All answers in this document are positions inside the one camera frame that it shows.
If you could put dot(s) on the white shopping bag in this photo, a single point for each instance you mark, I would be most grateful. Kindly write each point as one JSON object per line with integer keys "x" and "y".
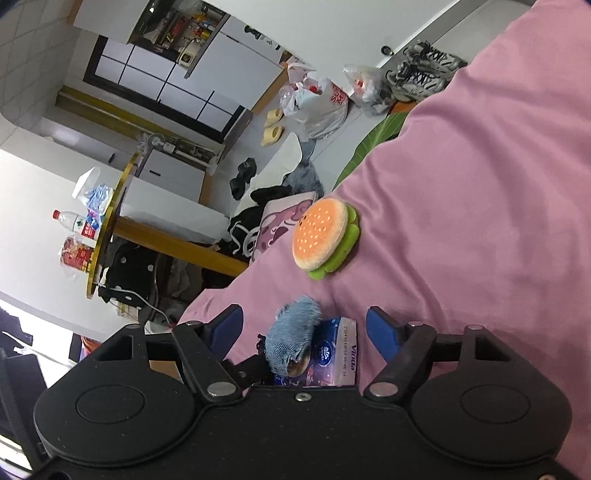
{"x": 318, "y": 108}

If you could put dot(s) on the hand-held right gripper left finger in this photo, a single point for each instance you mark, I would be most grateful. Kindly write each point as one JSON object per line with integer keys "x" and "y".
{"x": 228, "y": 324}

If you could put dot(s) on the clear water bottle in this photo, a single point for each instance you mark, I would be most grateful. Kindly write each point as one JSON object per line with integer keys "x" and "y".
{"x": 76, "y": 225}

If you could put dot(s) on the pink bed sheet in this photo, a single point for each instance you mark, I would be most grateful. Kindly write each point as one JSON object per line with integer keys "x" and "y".
{"x": 461, "y": 207}

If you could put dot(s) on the green leaf mat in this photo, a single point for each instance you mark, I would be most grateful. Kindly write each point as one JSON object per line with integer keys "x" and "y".
{"x": 369, "y": 147}

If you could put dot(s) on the grey furry rug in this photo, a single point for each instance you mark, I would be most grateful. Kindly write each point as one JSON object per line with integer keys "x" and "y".
{"x": 307, "y": 180}

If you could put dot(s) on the white tissue box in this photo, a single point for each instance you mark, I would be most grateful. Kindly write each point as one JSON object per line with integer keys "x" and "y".
{"x": 87, "y": 182}

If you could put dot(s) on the blue plastic bag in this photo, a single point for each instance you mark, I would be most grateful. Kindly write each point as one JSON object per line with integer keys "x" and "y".
{"x": 99, "y": 201}

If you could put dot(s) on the pink printed cushion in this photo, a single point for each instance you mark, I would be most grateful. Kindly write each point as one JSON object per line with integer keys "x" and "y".
{"x": 281, "y": 221}

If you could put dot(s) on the white cabinet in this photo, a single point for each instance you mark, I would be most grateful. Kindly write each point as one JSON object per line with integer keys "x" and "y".
{"x": 240, "y": 64}

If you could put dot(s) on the purple tissue pack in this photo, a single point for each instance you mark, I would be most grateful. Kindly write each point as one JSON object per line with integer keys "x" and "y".
{"x": 334, "y": 355}

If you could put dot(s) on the hamburger plush toy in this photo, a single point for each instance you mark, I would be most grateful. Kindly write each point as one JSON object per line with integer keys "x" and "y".
{"x": 318, "y": 235}

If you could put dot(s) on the white floor mat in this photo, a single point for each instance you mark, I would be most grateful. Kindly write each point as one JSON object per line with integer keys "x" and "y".
{"x": 281, "y": 159}

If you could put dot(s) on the yellow slipper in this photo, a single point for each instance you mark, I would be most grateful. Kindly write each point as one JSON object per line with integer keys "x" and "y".
{"x": 274, "y": 117}
{"x": 271, "y": 135}

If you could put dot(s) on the red snack bag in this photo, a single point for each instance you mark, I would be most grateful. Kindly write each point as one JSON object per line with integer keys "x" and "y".
{"x": 77, "y": 256}

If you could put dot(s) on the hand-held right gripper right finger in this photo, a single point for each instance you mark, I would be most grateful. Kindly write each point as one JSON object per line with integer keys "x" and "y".
{"x": 381, "y": 331}

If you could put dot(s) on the round white table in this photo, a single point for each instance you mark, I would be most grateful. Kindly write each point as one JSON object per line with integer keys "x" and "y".
{"x": 138, "y": 230}

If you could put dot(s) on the clear plastic bag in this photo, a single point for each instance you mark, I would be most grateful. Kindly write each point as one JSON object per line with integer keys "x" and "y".
{"x": 369, "y": 90}

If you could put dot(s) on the black polka-dot bag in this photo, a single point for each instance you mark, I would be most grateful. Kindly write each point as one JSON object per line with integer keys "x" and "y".
{"x": 127, "y": 272}

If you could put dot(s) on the black scrunchie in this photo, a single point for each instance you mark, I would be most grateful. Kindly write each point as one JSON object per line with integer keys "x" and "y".
{"x": 255, "y": 367}

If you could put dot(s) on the black hoodie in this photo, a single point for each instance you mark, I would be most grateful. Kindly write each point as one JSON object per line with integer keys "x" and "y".
{"x": 244, "y": 226}

